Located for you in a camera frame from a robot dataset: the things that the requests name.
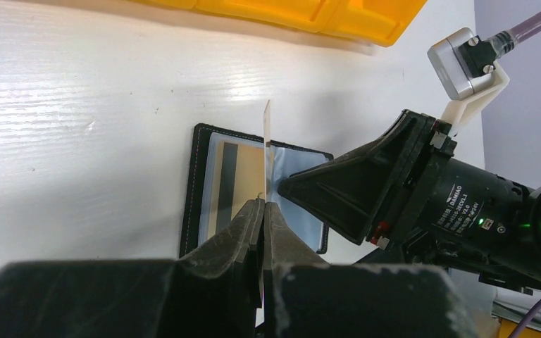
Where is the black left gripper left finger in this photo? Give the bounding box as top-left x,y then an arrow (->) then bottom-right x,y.
0,199 -> 265,337

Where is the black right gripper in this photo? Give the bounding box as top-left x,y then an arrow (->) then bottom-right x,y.
278,110 -> 541,291

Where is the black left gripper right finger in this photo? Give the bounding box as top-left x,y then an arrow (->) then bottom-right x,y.
263,202 -> 478,337

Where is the black leather card holder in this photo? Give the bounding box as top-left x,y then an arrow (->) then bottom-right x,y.
179,123 -> 333,256

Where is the gold striped card in holder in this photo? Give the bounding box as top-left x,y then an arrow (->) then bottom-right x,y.
199,139 -> 264,242

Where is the yellow three-compartment bin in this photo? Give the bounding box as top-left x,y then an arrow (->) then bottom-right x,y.
147,0 -> 426,47

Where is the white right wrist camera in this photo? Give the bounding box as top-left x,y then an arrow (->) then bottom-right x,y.
427,27 -> 509,137

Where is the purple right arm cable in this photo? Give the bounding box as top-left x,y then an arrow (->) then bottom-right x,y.
487,0 -> 541,48

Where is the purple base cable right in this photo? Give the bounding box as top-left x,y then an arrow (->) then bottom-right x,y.
508,291 -> 541,338

